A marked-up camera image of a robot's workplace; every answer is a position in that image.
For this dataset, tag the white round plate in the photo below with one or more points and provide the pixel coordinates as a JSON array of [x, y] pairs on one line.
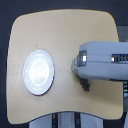
[[38, 72]]

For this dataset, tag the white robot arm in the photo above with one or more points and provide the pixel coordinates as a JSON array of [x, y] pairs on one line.
[[101, 60]]

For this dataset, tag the white table base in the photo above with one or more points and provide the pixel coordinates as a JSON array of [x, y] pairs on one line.
[[67, 120]]

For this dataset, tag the dark grape bunch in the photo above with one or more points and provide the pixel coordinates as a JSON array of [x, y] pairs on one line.
[[84, 83]]

